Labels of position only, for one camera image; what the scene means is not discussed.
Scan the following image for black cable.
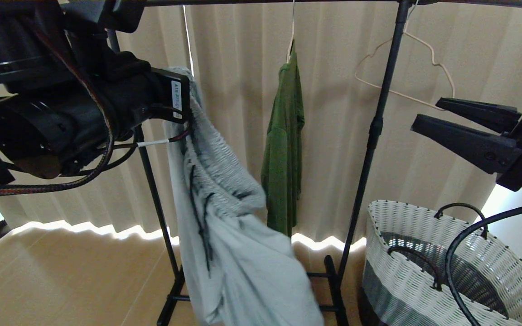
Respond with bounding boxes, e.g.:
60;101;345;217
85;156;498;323
5;143;138;178
445;199;522;326

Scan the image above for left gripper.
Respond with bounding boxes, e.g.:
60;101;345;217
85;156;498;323
0;52;193;179

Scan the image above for black clothes rack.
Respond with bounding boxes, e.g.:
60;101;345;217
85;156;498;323
107;0;522;326

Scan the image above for pale grey shorts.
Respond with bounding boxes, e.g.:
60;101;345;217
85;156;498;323
164;67;325;326

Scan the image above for white laundry basket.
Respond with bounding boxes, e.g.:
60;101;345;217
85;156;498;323
361;199;522;326

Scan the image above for green printed shirt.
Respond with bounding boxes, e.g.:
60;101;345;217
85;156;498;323
261;40;306;238

